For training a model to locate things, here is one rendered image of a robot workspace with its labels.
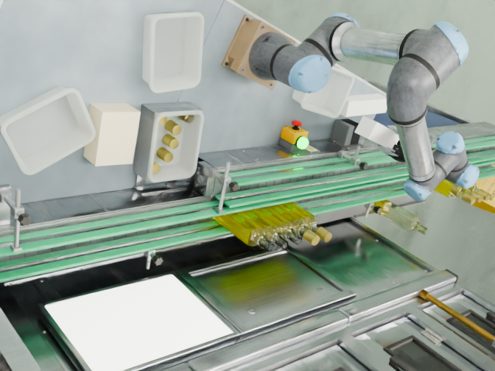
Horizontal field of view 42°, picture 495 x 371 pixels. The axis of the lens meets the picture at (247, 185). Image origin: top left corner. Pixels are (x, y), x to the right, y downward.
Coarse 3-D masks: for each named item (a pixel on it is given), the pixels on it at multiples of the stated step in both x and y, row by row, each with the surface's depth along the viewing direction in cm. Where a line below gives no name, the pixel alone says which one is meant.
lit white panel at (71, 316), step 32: (128, 288) 182; (160, 288) 185; (64, 320) 164; (96, 320) 166; (128, 320) 168; (160, 320) 171; (192, 320) 173; (96, 352) 155; (128, 352) 157; (160, 352) 159
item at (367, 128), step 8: (368, 120) 207; (360, 128) 209; (368, 128) 207; (376, 128) 207; (384, 128) 209; (368, 136) 206; (376, 136) 208; (384, 136) 211; (392, 136) 214; (384, 144) 213; (392, 144) 216
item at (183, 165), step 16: (176, 112) 187; (192, 112) 191; (160, 128) 195; (192, 128) 198; (160, 144) 198; (192, 144) 199; (160, 160) 200; (176, 160) 204; (192, 160) 201; (160, 176) 195; (176, 176) 198
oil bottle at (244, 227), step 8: (216, 216) 208; (224, 216) 205; (232, 216) 202; (240, 216) 202; (224, 224) 205; (232, 224) 202; (240, 224) 199; (248, 224) 199; (256, 224) 200; (232, 232) 202; (240, 232) 199; (248, 232) 196; (256, 232) 195; (264, 232) 197; (248, 240) 197; (256, 240) 195
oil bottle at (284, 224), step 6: (258, 210) 210; (264, 210) 210; (270, 210) 210; (270, 216) 206; (276, 216) 207; (282, 216) 208; (276, 222) 203; (282, 222) 204; (288, 222) 204; (282, 228) 202; (288, 228) 203; (282, 234) 203
